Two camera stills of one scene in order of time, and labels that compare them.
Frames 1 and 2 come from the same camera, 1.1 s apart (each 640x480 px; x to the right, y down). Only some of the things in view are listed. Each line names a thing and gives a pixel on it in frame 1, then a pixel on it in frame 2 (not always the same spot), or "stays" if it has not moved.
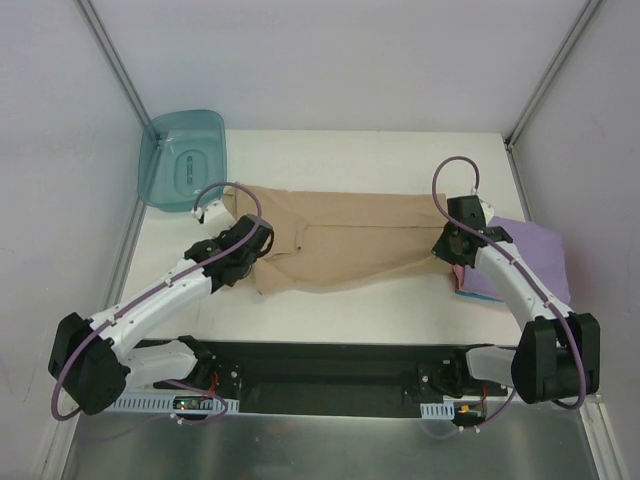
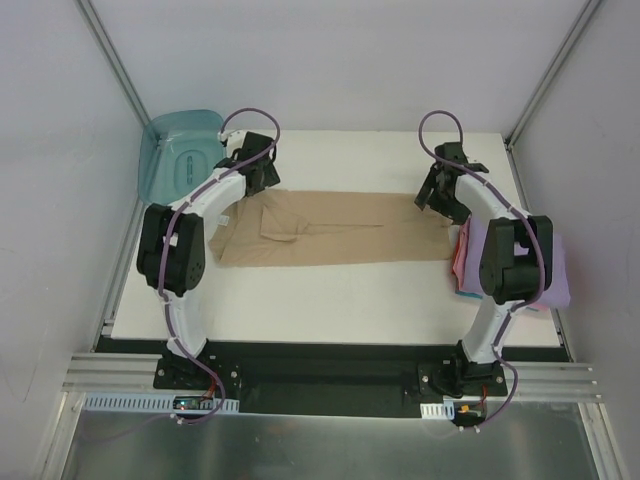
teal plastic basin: [179, 152] stays
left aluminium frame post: [116, 60] stays
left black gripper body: [257, 239] -> [265, 176]
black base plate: [333, 376] stays
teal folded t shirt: [485, 297] stays
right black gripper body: [445, 245] -> [433, 189]
